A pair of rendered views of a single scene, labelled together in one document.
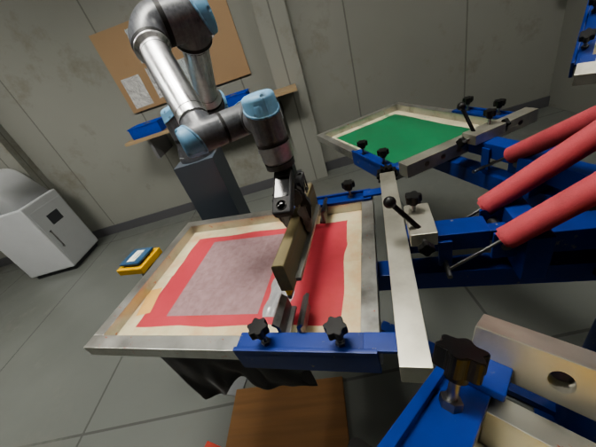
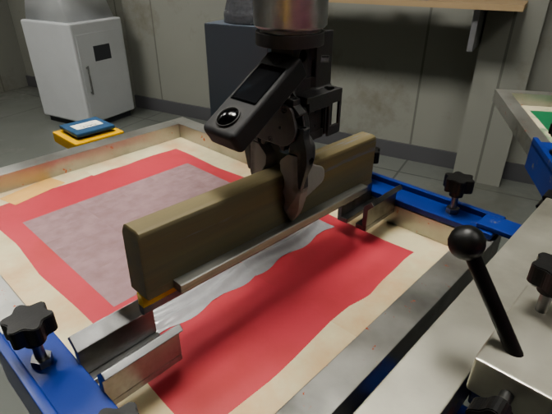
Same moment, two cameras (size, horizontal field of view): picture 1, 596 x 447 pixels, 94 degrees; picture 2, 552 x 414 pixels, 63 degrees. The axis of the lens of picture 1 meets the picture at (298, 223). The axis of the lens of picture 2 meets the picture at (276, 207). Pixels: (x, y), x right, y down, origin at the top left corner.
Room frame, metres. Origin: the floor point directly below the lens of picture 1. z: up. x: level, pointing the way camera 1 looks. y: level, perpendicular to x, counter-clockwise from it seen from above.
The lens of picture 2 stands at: (0.19, -0.18, 1.35)
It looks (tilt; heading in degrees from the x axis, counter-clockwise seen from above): 29 degrees down; 22
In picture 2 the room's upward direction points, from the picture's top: straight up
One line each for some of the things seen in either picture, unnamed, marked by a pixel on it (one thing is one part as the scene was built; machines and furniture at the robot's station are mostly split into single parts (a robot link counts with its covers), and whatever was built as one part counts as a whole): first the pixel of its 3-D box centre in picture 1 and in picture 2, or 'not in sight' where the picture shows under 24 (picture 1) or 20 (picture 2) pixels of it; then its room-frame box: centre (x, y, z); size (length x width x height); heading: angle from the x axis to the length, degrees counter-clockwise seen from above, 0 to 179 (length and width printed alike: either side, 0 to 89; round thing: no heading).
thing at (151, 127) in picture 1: (149, 128); not in sight; (3.27, 1.14, 1.18); 0.35 x 0.24 x 0.11; 83
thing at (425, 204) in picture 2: (330, 206); (403, 209); (0.88, -0.13, 0.98); 0.30 x 0.05 x 0.07; 68
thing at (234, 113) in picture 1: (245, 119); not in sight; (0.74, 0.04, 1.38); 0.11 x 0.11 x 0.08; 17
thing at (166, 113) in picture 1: (180, 119); not in sight; (1.30, 0.32, 1.37); 0.13 x 0.12 x 0.14; 107
